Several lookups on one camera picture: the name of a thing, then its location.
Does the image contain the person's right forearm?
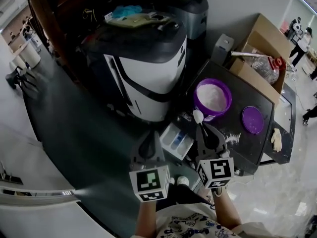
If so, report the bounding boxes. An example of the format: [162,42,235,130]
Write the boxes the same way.
[211,186,242,229]

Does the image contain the person's printed beige shirt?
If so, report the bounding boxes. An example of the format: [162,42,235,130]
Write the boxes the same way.
[155,202,273,238]

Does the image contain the silver door rail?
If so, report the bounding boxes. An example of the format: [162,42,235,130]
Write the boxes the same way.
[0,185,80,203]

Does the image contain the black metal bench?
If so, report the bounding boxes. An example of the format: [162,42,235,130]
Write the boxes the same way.
[260,83,298,166]

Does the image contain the white plastic spoon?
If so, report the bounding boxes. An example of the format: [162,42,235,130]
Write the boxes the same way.
[193,110,209,136]

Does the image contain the blue crumpled cloth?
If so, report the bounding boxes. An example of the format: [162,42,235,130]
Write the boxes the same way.
[112,5,142,18]

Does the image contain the white and black washing machine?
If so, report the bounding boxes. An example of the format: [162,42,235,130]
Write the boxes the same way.
[79,12,188,122]

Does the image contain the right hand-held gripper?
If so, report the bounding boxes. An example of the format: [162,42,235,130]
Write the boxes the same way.
[195,124,235,189]

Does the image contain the black door bracket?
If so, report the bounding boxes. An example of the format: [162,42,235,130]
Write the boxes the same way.
[0,161,24,185]

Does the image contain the black chair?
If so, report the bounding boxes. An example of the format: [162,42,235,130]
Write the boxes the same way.
[5,67,39,94]

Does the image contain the purple tub of powder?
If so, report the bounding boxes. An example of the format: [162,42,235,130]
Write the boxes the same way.
[194,77,233,121]

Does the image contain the grey rounded appliance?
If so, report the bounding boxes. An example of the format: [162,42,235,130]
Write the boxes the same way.
[151,0,210,41]

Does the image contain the clear plastic jug red cap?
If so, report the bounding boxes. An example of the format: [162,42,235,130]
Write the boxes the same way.
[251,55,288,84]

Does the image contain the yellow cable loop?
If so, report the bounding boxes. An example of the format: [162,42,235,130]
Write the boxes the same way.
[82,8,98,22]

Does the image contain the person's dark trousers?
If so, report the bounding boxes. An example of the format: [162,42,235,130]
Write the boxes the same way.
[155,182,214,208]

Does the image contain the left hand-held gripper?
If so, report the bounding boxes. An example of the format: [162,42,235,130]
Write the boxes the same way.
[128,130,171,203]

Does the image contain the black square table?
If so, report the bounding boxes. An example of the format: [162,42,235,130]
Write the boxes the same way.
[170,59,276,176]

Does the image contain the white detergent drawer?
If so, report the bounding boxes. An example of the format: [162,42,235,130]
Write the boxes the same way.
[159,122,195,161]

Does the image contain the brown cardboard box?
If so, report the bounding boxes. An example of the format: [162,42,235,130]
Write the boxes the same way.
[229,13,294,107]

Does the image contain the purple bucket lid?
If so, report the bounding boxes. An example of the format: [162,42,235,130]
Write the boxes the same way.
[241,105,265,134]

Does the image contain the white work glove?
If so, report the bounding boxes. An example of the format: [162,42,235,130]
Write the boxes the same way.
[270,128,283,152]

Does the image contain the silver metal tube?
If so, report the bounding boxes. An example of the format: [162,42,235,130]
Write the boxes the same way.
[227,50,268,59]

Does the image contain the person's left forearm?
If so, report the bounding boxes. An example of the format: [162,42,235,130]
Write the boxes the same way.
[135,201,158,238]

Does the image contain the beige plastic panel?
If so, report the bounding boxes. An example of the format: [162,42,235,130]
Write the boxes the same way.
[108,12,175,30]

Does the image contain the grey rectangular box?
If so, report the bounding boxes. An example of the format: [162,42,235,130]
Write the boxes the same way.
[211,33,235,65]

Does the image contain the white cylindrical table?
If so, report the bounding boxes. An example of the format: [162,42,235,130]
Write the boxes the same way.
[18,42,42,68]

